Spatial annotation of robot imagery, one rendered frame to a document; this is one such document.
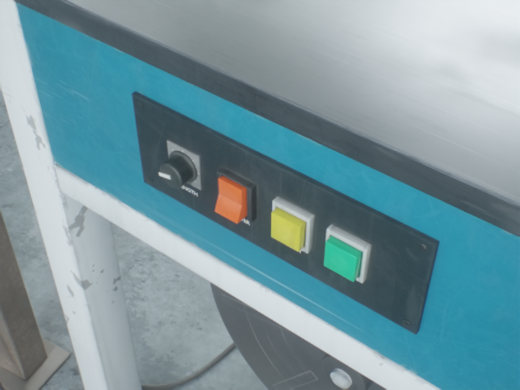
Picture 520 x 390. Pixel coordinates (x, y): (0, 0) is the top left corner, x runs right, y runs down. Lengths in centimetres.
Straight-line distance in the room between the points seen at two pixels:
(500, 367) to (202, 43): 29
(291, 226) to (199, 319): 78
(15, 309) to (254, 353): 34
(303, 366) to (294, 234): 49
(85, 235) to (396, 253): 41
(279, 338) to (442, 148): 58
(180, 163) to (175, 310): 75
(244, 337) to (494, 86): 63
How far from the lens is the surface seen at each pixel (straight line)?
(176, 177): 57
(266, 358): 105
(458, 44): 54
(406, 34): 55
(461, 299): 50
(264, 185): 53
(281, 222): 52
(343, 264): 51
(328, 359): 89
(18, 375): 126
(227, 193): 55
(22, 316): 117
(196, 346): 126
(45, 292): 137
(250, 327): 102
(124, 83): 59
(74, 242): 82
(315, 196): 51
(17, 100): 73
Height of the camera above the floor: 102
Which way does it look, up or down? 43 degrees down
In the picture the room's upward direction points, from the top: straight up
